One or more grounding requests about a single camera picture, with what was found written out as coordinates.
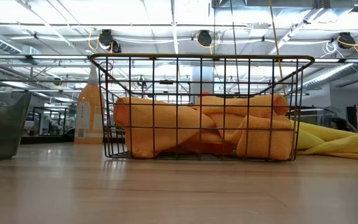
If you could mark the orange microfiber towel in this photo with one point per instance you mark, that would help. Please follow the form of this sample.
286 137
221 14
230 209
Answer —
259 137
163 124

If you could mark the yellow microfiber towel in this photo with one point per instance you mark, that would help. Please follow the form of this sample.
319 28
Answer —
337 143

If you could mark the white column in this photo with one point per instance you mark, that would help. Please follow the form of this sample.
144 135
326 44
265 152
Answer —
202 82

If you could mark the orange spray bottle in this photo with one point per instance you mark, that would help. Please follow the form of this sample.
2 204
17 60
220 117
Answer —
89 105

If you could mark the person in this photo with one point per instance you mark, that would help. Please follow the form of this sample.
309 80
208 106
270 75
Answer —
342 125

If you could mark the black frame workstation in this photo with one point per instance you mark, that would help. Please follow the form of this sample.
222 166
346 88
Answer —
53 123

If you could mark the silver ventilation duct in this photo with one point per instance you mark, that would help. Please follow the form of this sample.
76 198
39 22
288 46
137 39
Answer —
331 73

